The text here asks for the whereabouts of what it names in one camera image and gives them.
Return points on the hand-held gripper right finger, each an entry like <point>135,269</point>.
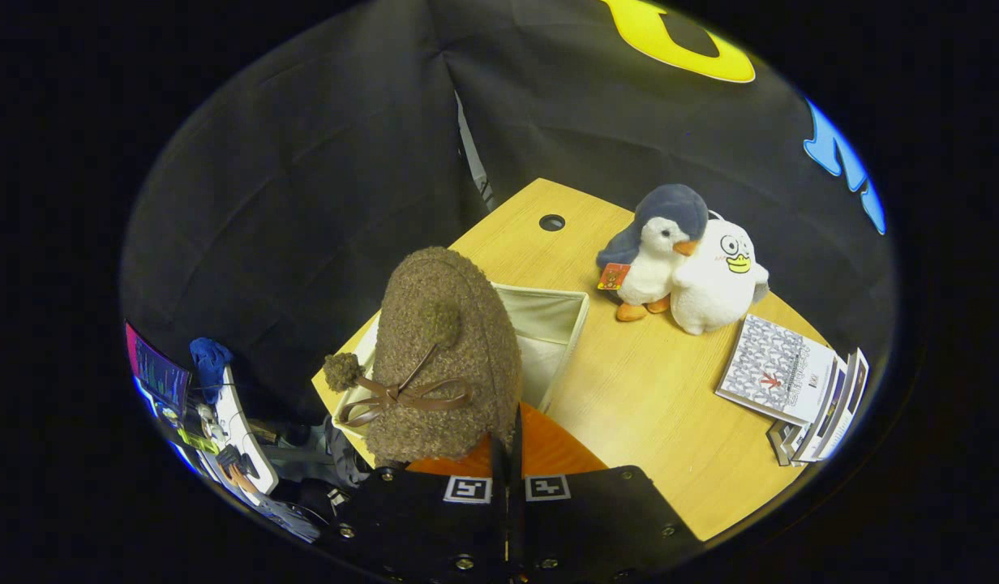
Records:
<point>522,527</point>

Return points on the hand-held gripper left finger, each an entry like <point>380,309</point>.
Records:
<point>491,527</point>

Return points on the brown fuzzy bow shoe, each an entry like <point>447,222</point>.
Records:
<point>443,365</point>

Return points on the beige fabric storage box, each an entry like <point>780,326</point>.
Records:
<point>548,324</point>

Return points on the white side desk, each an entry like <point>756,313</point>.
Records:
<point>248,438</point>

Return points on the dark cover book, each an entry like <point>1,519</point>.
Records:
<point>779,442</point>

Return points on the grey patterned cover book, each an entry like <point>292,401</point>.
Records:
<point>771,369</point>

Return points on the grey white penguin plush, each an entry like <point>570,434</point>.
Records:
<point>653,259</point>

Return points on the white duck plush toy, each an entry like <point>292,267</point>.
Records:
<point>718,284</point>

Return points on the blue picture cover book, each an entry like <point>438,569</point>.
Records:
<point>828,414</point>

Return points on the blue cloth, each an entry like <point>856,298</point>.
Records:
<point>210,361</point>

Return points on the computer monitor screen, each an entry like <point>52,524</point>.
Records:
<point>159,373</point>

